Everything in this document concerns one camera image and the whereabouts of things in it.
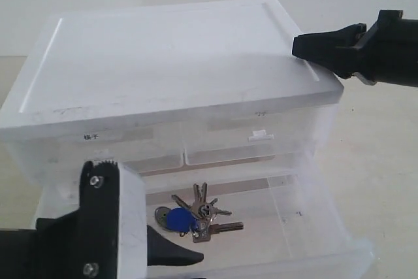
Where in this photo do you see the white translucent drawer cabinet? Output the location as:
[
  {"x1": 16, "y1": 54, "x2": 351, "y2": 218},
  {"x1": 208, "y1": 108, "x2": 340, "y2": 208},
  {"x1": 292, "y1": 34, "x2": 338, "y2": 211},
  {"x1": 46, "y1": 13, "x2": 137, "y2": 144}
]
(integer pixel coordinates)
[{"x1": 0, "y1": 0, "x2": 375, "y2": 279}]

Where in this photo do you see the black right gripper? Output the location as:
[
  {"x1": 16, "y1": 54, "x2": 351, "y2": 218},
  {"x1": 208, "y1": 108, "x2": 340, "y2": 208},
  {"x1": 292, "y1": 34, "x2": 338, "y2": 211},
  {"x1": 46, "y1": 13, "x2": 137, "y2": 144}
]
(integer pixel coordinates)
[{"x1": 292, "y1": 10, "x2": 417, "y2": 88}]

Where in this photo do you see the clear plastic container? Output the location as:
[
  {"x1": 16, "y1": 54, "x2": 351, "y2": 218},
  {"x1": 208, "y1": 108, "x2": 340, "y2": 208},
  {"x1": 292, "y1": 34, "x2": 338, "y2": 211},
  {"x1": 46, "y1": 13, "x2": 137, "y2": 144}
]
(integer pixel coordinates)
[{"x1": 35, "y1": 154, "x2": 375, "y2": 279}]

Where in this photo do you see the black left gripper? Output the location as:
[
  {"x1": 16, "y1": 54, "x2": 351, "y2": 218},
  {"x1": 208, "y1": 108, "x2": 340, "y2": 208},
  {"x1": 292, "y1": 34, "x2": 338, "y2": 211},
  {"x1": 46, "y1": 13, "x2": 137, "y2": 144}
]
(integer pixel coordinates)
[{"x1": 1, "y1": 161, "x2": 204, "y2": 278}]

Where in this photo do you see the key bunch with blue tag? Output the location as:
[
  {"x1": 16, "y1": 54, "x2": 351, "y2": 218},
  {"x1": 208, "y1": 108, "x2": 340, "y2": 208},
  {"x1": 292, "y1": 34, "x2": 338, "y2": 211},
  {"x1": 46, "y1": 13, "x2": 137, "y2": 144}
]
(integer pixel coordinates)
[{"x1": 154, "y1": 182, "x2": 244, "y2": 243}]

